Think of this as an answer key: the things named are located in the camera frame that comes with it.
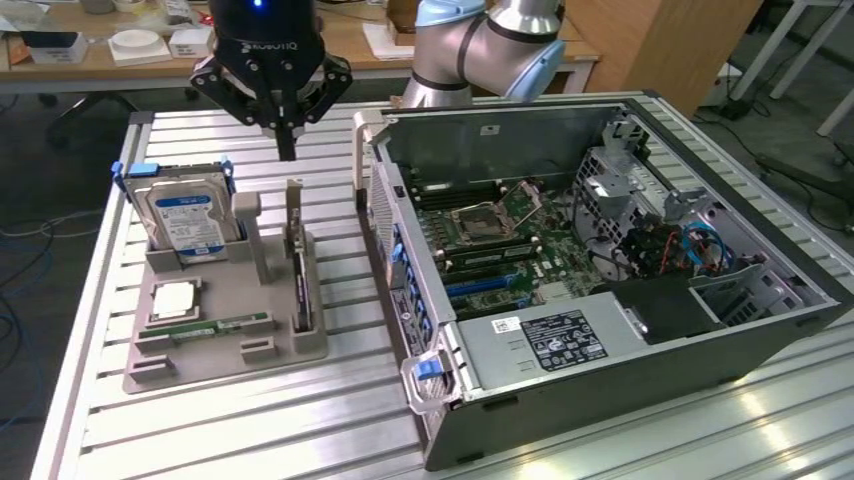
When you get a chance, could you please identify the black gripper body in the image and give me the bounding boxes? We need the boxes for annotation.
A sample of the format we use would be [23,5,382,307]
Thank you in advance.
[207,0,329,127]

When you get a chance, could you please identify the graphics card with metal bracket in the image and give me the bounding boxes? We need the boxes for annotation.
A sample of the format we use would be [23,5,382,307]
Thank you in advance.
[280,178,321,335]

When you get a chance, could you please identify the blue expansion slot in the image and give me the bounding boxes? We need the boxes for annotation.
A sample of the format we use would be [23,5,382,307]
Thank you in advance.
[445,274,526,297]

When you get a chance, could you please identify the wooden desk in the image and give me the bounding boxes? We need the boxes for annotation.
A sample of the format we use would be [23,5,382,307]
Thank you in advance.
[0,0,602,109]

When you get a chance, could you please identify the small white labelled box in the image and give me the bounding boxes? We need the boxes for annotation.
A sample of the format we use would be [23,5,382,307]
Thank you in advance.
[167,28,216,59]

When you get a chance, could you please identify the white paper stack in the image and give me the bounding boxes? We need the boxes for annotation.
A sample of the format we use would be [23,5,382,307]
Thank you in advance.
[362,22,419,62]

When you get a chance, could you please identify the small printed carton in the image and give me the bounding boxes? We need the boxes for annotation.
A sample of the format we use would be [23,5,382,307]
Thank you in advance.
[163,0,196,25]

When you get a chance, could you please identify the white round-topped box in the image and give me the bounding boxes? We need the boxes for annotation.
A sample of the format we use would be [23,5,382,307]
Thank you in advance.
[108,28,174,67]

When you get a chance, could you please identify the brown cardboard box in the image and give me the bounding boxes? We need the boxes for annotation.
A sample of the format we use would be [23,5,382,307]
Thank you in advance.
[386,0,423,35]

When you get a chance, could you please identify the black office chair base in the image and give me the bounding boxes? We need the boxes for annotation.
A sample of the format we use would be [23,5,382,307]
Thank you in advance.
[39,88,202,149]

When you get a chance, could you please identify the white box with dark lid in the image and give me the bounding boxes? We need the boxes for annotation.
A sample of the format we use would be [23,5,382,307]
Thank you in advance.
[26,31,90,65]

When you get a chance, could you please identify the hard disk in blue caddy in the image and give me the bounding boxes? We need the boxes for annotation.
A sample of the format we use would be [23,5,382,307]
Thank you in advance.
[110,157,235,264]

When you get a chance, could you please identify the CPU socket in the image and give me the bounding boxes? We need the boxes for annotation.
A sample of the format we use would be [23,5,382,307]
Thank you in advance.
[451,202,519,246]

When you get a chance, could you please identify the metal socket cover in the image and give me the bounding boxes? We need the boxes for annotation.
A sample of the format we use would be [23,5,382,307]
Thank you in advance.
[499,179,543,222]

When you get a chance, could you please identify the black RAM stick with label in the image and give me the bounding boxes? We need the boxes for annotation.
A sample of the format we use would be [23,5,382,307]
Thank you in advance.
[442,238,543,269]

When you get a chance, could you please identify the grey parts rack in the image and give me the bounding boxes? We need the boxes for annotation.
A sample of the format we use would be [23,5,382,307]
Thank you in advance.
[122,177,331,396]

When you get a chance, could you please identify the silver CPU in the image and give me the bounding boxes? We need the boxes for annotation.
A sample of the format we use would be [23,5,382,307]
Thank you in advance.
[150,284,199,321]

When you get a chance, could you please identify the silver perforated disk bay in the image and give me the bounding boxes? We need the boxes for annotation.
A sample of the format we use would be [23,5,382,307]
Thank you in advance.
[571,117,675,224]

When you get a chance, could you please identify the green motherboard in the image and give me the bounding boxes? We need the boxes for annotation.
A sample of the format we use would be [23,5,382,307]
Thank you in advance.
[403,167,606,321]

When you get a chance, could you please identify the green RAM stick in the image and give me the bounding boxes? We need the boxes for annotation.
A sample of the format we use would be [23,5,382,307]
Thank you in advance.
[140,312,270,344]

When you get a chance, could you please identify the wooden cabinet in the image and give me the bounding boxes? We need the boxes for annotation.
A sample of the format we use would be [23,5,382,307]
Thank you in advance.
[559,0,766,117]

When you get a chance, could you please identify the silver chipset heatsink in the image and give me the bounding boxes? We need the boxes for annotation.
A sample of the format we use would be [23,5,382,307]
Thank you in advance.
[533,283,577,302]

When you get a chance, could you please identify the blue case latch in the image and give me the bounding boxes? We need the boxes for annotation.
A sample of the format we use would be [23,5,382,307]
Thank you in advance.
[411,359,445,384]

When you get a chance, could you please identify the grey power supply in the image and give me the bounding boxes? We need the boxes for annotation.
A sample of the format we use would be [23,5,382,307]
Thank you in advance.
[453,292,649,391]

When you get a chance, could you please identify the black power adapter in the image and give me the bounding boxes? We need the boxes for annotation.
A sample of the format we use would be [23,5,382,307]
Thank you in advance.
[717,97,756,121]

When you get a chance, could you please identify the silver slanted disk bay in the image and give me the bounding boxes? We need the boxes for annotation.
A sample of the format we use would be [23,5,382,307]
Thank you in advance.
[686,259,809,329]

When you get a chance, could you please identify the dark chair base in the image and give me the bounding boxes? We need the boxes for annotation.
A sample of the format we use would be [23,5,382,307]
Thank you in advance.
[753,149,854,201]

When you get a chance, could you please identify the black open PC case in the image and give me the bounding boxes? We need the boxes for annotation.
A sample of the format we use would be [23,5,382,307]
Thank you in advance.
[351,97,854,474]

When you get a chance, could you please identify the red wire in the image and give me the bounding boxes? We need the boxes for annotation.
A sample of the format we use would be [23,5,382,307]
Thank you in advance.
[657,225,683,275]

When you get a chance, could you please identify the blue wire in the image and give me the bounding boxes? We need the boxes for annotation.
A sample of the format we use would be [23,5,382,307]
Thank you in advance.
[683,219,736,276]

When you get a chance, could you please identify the white table frame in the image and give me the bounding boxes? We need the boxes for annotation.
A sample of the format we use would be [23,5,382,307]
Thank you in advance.
[726,0,854,137]

